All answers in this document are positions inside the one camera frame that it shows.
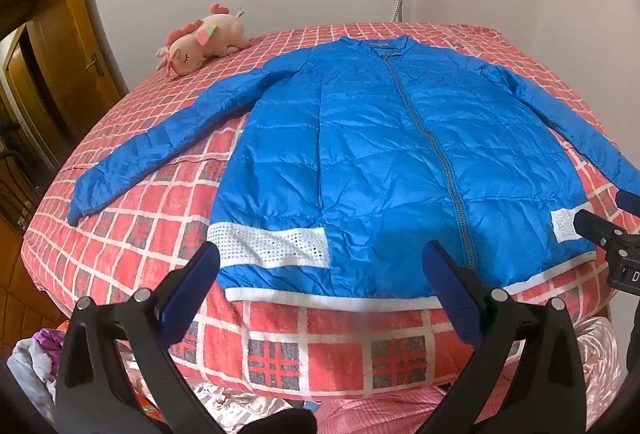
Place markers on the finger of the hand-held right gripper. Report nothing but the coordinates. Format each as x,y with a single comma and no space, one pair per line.
629,201
592,226

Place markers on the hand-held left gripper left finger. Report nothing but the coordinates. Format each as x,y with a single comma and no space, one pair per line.
192,284

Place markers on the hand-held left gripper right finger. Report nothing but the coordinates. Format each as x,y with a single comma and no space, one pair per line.
450,289

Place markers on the blue puffer jacket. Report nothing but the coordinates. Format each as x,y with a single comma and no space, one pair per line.
350,138

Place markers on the pile of mixed clothes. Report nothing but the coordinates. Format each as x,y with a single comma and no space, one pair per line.
35,359

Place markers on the pink satin cloth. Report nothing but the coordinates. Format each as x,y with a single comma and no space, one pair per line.
590,354

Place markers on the red plaid bed blanket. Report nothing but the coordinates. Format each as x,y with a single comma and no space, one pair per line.
350,354

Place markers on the pink plush unicorn toy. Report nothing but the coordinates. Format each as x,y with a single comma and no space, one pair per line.
215,36

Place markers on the wooden door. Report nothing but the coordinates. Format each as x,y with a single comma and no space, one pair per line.
65,38

